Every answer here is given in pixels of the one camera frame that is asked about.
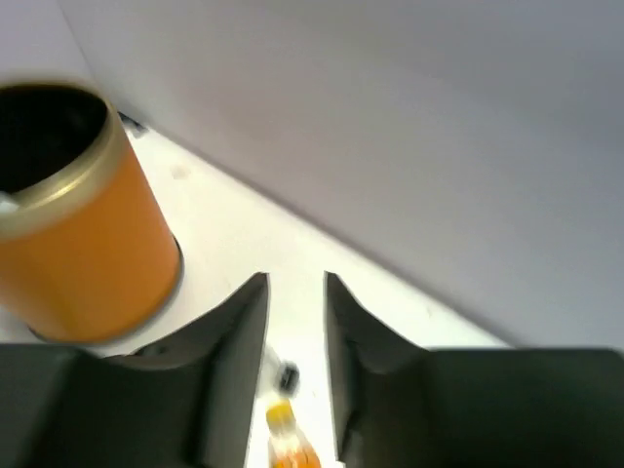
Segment orange cylindrical bin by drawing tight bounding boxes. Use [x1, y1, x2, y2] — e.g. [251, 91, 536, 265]
[1, 81, 182, 343]

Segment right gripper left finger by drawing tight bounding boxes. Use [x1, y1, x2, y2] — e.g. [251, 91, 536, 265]
[1, 273, 269, 467]

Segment black-label small clear bottle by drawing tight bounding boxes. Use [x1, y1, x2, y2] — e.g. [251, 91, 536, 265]
[263, 346, 300, 397]

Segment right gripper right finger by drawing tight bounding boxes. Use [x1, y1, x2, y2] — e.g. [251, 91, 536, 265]
[325, 273, 623, 467]

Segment yellow-cap orange-label bottle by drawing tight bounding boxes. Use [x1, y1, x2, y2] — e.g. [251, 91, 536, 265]
[265, 400, 321, 468]

